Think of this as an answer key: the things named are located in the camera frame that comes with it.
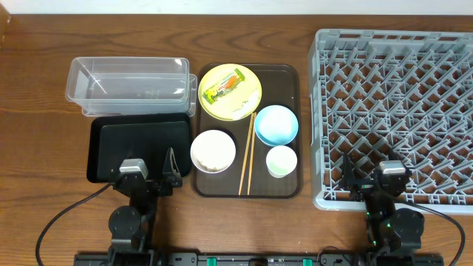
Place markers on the white cup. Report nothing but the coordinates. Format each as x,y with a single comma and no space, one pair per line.
281,161

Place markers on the left wooden chopstick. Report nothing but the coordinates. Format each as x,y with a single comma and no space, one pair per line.
247,146

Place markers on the clear plastic bin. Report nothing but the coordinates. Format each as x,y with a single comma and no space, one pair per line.
104,86

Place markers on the wooden chopstick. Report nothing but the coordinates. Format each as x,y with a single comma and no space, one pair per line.
247,146
250,171

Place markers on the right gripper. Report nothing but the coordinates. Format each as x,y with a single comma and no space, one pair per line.
364,188

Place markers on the black plastic tray bin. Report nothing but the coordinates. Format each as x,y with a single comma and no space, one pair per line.
146,137

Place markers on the green snack wrapper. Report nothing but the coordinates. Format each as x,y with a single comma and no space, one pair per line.
223,87

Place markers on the grey dishwasher rack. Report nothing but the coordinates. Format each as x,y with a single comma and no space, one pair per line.
373,92

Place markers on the white bowl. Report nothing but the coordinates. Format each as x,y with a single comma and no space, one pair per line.
213,151

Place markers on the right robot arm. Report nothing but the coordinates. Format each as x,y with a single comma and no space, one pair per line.
394,232

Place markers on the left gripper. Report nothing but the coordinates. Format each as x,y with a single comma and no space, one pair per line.
148,185

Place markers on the light blue bowl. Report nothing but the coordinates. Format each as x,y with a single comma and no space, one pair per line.
276,125

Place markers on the yellow plate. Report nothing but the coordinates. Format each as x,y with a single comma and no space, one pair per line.
238,104

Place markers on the brown serving tray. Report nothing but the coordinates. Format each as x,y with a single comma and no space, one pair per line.
280,86

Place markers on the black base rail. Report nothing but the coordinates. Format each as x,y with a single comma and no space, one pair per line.
192,259

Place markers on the right wooden chopstick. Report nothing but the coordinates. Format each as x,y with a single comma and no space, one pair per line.
250,171

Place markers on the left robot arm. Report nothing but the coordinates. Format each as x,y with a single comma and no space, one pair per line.
132,225

